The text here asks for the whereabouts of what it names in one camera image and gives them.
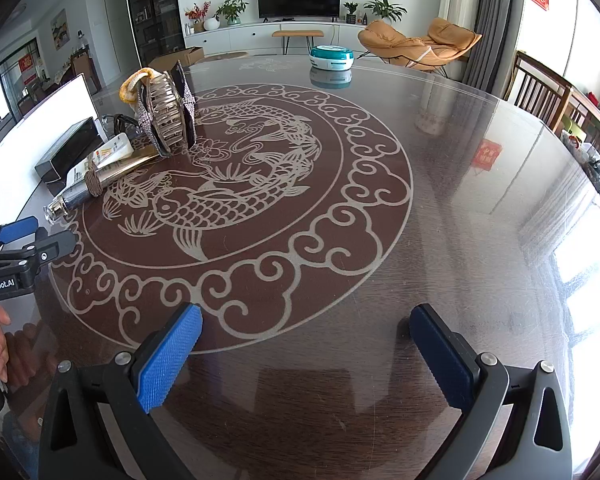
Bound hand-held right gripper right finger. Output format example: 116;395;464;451
409;304;573;480

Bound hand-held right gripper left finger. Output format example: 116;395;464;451
39;302;203;480

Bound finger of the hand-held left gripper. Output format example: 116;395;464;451
0;216;40;253
0;230;79;268

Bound black cardboard box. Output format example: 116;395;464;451
34;117;101;183

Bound white orange tube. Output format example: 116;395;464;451
66;132;133;188

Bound black eyeglasses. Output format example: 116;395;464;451
100;112;141;136

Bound red window decoration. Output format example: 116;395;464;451
18;53;38;86

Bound cream knit glove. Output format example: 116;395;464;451
118;67;161;106

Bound rhinestone hair claw clip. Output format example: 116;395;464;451
135;60;199;157

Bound brown cardboard box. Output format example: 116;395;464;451
147;46;204;72

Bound dark glass display cabinet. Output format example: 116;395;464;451
123;0;185;68

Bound red flower plant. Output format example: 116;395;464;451
185;1;212;33

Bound white television cabinet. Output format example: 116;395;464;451
182;21;376;57

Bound wooden chair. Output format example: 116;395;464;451
502;50;573;136

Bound orange lounge chair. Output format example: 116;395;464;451
357;17;482;71

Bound wooden bench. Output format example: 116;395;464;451
272;29;325;55

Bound teal white round box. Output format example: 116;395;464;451
309;44;357;71

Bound grey curtain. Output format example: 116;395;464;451
462;0;528;101

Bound large leafy potted plant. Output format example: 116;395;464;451
364;0;408;25

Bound wall painting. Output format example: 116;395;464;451
50;12;71;51

